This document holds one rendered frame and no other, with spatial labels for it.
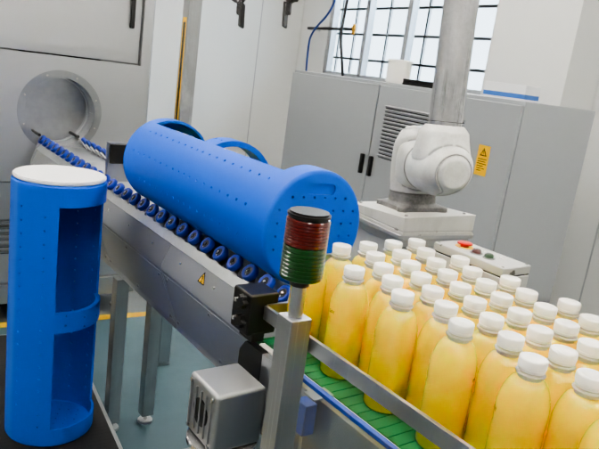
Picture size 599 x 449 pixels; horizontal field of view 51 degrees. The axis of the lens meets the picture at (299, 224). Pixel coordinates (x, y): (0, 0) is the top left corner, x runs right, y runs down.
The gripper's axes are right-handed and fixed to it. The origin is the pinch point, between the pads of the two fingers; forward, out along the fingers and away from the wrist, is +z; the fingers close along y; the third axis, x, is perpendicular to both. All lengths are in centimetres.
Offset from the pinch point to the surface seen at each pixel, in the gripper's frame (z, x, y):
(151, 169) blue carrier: 45, -8, -29
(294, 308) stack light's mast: 65, -90, 42
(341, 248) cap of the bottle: 59, -51, 40
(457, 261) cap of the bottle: 61, -41, 62
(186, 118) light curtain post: 20, 74, -60
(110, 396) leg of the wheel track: 132, 31, -63
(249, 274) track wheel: 69, -36, 14
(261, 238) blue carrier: 59, -44, 20
